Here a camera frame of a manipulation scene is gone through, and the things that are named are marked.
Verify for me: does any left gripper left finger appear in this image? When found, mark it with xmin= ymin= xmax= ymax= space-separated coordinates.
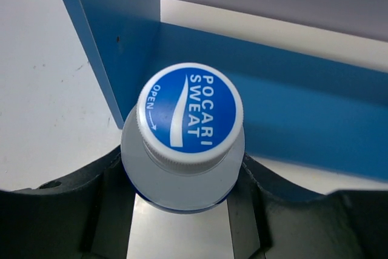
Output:
xmin=1 ymin=147 xmax=135 ymax=258

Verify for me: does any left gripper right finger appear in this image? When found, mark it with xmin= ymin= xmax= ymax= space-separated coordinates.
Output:
xmin=227 ymin=155 xmax=387 ymax=258

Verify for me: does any Pocari Sweat bottle front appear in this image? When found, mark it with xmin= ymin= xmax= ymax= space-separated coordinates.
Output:
xmin=120 ymin=62 xmax=245 ymax=213

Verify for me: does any blue and yellow wooden shelf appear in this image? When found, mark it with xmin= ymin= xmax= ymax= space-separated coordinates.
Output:
xmin=63 ymin=0 xmax=387 ymax=180

